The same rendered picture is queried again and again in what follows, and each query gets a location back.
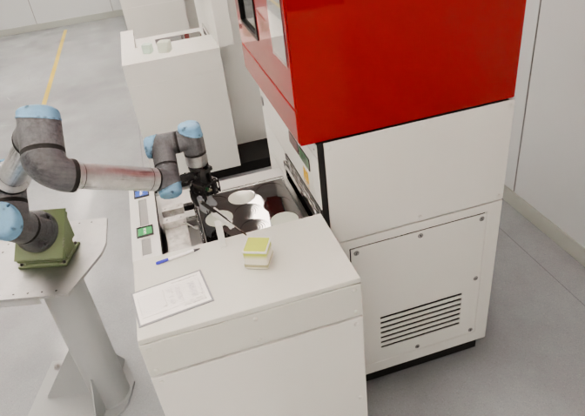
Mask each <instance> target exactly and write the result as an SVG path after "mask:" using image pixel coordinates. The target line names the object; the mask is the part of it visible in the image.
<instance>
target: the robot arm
mask: <svg viewBox="0 0 585 416"><path fill-rule="evenodd" d="M15 119H16V123H17V125H16V128H15V130H14V131H13V133H12V136H11V142H12V147H11V149H10V151H9V153H8V155H7V157H6V159H0V240H2V241H9V242H12V243H16V244H18V245H19V246H20V247H21V248H22V249H24V250H25V251H27V252H35V253H37V252H43V251H45V250H47V249H49V248H50V247H51V246H52V245H53V244H54V242H55V241H56V239H57V235H58V224H57V221H56V219H55V218H54V217H53V216H52V215H51V214H49V213H48V212H45V211H30V210H29V202H28V196H27V188H28V187H29V185H30V181H31V179H33V180H35V181H36V182H38V183H39V184H41V185H43V186H45V187H47V188H50V189H52V190H55V191H63V192H76V191H77V190H78V189H89V190H118V191H158V194H159V196H160V197H161V198H163V199H171V198H177V197H178V196H180V195H181V194H182V185H181V184H182V183H183V184H184V183H187V182H188V181H189V180H190V179H191V180H192V181H190V185H189V186H190V190H189V192H190V196H191V200H192V202H193V203H194V204H195V205H196V206H197V207H198V208H199V209H200V210H201V211H202V212H203V213H205V214H207V213H209V210H208V209H207V208H205V207H204V206H203V205H202V204H200V202H199V200H201V201H204V202H206V203H207V204H208V205H209V206H211V205H213V206H216V205H217V201H216V200H215V199H214V198H213V197H212V194H215V195H216V194H217V193H219V191H221V189H220V184H219V187H218V186H217V182H218V183H219V179H218V178H215V177H213V176H212V175H211V170H212V166H210V165H209V164H208V157H207V154H206V149H205V142H204V138H203V132H202V130H201V127H200V124H199V122H197V121H195V120H187V121H184V122H182V123H180V124H179V125H178V130H177V131H171V132H166V133H161V134H155V135H151V136H149V137H146V138H144V148H145V154H146V156H147V157H148V158H152V159H153V163H154V168H149V167H137V166H124V165H111V164H87V163H80V162H79V161H78V160H77V159H75V158H67V157H66V152H65V145H64V133H63V126H62V118H61V115H60V112H59V110H58V109H56V108H54V107H52V106H49V105H45V104H30V105H25V106H22V107H20V108H18V109H17V110H16V116H15ZM181 152H183V153H184V154H185V162H186V165H187V166H188V170H189V172H187V173H182V174H181V175H179V171H178V162H177V158H176V154H178V153H181Z"/></svg>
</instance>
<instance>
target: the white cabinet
mask: <svg viewBox="0 0 585 416"><path fill-rule="evenodd" d="M151 381H152V384H153V385H154V388H155V390H156V393H157V395H158V399H159V401H160V404H161V406H162V408H163V411H164V413H165V416H367V397H366V363H365V346H364V327H363V315H362V314H361V315H358V316H355V317H352V318H349V319H344V320H341V321H338V322H334V323H332V324H329V325H323V326H321V327H317V328H314V329H312V330H308V331H305V332H300V333H297V334H293V335H291V336H288V337H284V338H282V339H276V340H274V341H271V342H267V343H264V344H262V345H258V346H253V347H250V348H247V349H244V350H241V351H238V352H233V353H230V354H226V355H224V356H220V357H217V358H215V359H209V360H207V361H203V362H200V363H197V364H194V365H191V366H186V367H183V368H179V369H177V370H174V371H170V372H166V373H162V374H159V375H157V376H153V377H151Z"/></svg>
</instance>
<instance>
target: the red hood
mask: <svg viewBox="0 0 585 416"><path fill-rule="evenodd" d="M526 2H527V0H235V4H236V11H237V16H238V21H239V32H240V37H241V41H242V48H243V54H244V59H245V67H246V68H247V69H248V71H249V72H250V74H251V75H252V77H253V78H254V80H255V81H256V83H257V84H258V86H259V88H260V89H261V90H262V91H263V92H264V94H265V95H266V97H267V99H268V100H269V102H270V103H271V104H272V106H273V108H274V109H275V110H276V111H277V113H278V114H279V116H280V117H281V119H282V120H283V122H284V123H285V125H286V127H287V128H288V129H289V131H290V132H291V133H292V135H293V136H294V138H295V139H296V141H297V142H298V143H299V145H300V146H304V145H308V144H314V143H318V142H322V141H326V140H329V139H334V138H340V137H344V136H348V135H352V134H356V133H360V132H363V131H370V130H374V129H379V128H382V127H386V126H390V125H394V124H400V123H405V122H408V121H412V120H416V119H420V118H424V117H431V116H434V115H439V114H442V113H446V112H450V111H457V110H461V109H465V108H468V107H473V106H476V105H480V104H487V103H491V102H494V101H499V100H502V99H506V98H511V97H514V92H515V86H516V78H517V71H518V64H519V57H520V50H521V38H522V31H523V24H524V17H525V9H526Z"/></svg>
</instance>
